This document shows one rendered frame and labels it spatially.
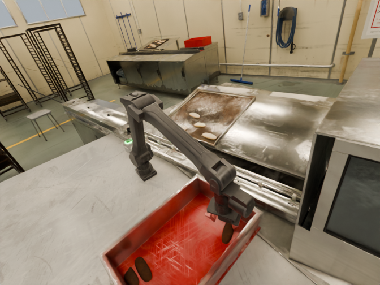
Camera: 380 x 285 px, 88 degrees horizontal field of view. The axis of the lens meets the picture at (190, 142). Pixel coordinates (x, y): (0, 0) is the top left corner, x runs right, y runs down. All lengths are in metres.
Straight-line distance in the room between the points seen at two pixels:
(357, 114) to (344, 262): 0.37
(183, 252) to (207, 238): 0.10
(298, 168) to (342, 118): 0.51
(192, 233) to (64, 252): 0.53
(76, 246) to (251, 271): 0.69
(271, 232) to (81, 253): 0.73
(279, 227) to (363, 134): 0.51
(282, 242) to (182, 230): 0.36
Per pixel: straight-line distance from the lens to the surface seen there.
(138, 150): 0.98
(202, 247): 0.81
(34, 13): 8.17
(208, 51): 4.61
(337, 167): 0.47
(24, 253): 1.17
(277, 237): 0.84
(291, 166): 0.98
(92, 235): 1.02
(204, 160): 0.59
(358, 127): 0.48
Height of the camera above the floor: 1.53
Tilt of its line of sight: 33 degrees down
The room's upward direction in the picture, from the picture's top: 12 degrees counter-clockwise
